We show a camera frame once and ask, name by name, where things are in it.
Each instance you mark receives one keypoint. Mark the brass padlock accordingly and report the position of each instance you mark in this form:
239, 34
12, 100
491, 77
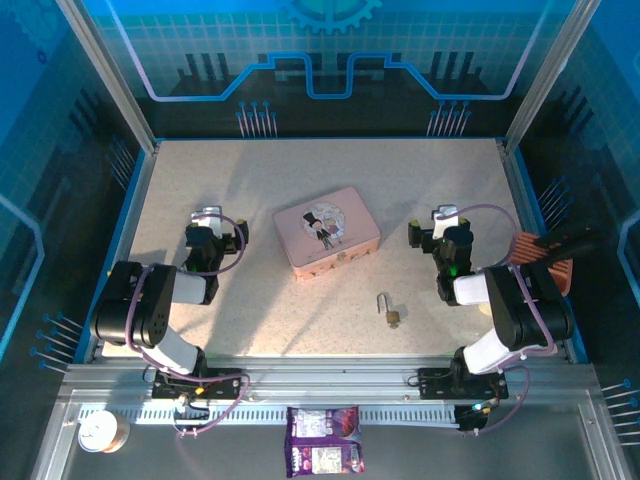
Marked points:
393, 316

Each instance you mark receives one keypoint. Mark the pink tin box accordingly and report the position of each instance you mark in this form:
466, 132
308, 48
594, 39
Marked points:
325, 230

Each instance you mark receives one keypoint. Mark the pink and cream knife block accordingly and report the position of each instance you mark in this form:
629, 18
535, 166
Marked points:
525, 247

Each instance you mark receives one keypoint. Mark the purple snack bag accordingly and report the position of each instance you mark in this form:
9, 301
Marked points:
324, 442

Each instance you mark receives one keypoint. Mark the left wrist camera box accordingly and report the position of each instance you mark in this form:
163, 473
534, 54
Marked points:
206, 217

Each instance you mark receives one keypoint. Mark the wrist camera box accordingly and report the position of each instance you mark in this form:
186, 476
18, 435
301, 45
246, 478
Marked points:
206, 217
445, 220

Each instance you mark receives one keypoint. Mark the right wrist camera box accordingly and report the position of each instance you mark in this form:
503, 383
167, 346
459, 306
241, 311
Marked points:
445, 220

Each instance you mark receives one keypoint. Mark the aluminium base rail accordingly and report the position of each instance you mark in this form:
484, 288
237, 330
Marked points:
325, 375

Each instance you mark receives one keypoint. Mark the aluminium frame post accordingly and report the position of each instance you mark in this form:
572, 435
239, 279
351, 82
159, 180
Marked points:
105, 75
550, 70

